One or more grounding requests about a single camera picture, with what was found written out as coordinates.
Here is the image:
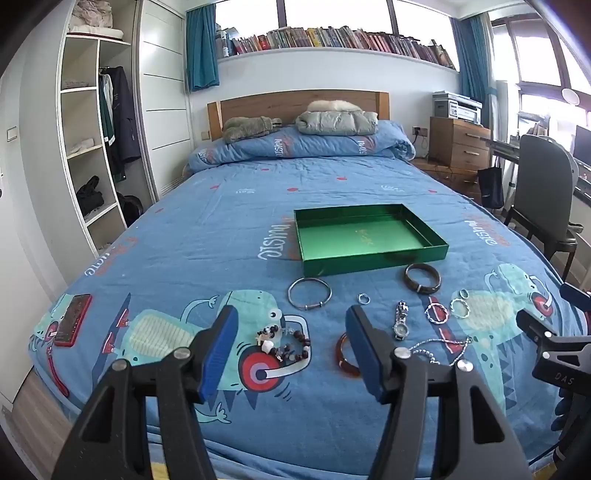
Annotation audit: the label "hanging green white garment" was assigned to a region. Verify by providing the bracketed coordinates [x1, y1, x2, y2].
[98, 73, 115, 145]

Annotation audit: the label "silver wristwatch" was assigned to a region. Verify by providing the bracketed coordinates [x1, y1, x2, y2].
[392, 300, 411, 341]

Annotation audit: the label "folded white bedding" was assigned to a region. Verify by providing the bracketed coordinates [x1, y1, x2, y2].
[69, 0, 124, 40]

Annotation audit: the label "red phone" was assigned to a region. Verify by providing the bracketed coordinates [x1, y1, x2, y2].
[52, 294, 93, 347]

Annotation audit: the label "blue printed bedsheet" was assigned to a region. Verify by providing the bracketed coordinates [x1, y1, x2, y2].
[28, 154, 587, 480]

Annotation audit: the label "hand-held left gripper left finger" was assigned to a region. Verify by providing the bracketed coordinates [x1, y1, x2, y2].
[58, 305, 241, 480]

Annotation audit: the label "green tray box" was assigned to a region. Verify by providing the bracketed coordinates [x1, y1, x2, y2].
[294, 203, 450, 277]

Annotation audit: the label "computer monitor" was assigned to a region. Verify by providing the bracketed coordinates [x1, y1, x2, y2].
[573, 124, 591, 162]

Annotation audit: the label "black folded clothes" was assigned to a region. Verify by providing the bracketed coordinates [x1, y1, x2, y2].
[75, 175, 105, 217]

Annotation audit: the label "brown beaded bracelet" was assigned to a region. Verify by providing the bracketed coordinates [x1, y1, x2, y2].
[252, 324, 311, 365]

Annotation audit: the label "grey plush garment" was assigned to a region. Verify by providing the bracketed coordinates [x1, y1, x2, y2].
[223, 115, 283, 143]

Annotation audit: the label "person's right hand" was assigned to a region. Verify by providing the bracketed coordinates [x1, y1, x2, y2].
[554, 392, 591, 435]

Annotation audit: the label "low wooden bedside table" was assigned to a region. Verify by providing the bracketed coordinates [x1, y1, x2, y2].
[411, 157, 481, 195]

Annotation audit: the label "short teal curtain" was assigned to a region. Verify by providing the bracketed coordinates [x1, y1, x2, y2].
[185, 6, 221, 91]

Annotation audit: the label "amber bangle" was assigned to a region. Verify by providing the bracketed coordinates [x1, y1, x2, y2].
[335, 331, 362, 377]

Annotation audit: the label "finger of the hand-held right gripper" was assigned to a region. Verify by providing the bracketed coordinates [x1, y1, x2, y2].
[516, 309, 560, 344]
[560, 282, 591, 311]

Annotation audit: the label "grey down jacket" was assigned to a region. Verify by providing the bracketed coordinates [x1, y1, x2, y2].
[295, 110, 380, 136]

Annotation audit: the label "white wardrobe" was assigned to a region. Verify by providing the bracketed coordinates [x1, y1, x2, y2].
[58, 0, 195, 259]

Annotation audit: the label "wooden dresser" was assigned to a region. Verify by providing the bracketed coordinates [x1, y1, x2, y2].
[428, 116, 492, 171]

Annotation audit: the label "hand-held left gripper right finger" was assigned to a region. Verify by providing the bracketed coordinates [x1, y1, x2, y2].
[345, 305, 532, 480]

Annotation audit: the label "dark brown bangle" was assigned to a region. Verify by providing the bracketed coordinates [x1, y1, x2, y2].
[405, 263, 443, 294]

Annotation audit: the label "folded blue duvet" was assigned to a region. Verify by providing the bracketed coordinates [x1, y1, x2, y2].
[187, 120, 416, 171]

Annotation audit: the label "row of books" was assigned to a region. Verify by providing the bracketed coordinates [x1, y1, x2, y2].
[215, 26, 457, 71]

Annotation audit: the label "long teal curtain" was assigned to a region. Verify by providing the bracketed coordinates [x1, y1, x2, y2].
[450, 14, 497, 127]

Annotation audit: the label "hanging dark jacket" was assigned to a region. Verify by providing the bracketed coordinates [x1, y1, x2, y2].
[108, 66, 141, 164]

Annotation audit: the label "black tote bag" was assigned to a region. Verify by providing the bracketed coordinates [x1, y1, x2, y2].
[477, 166, 505, 208]

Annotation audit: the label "wooden headboard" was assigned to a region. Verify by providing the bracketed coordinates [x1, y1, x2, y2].
[207, 90, 391, 139]

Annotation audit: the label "silver chain necklace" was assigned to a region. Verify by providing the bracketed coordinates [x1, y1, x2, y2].
[409, 336, 474, 367]

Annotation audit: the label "grey chair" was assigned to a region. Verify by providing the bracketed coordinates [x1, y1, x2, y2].
[503, 134, 585, 278]

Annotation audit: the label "white folded cloth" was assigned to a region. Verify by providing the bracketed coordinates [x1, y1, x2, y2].
[65, 140, 102, 158]

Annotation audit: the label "white printer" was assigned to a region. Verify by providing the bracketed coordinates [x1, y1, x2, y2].
[432, 90, 483, 123]

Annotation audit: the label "cream fur cushion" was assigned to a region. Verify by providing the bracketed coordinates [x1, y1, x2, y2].
[307, 99, 363, 112]

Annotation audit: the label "plain silver bangle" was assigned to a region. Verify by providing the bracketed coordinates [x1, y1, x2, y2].
[287, 276, 332, 311]

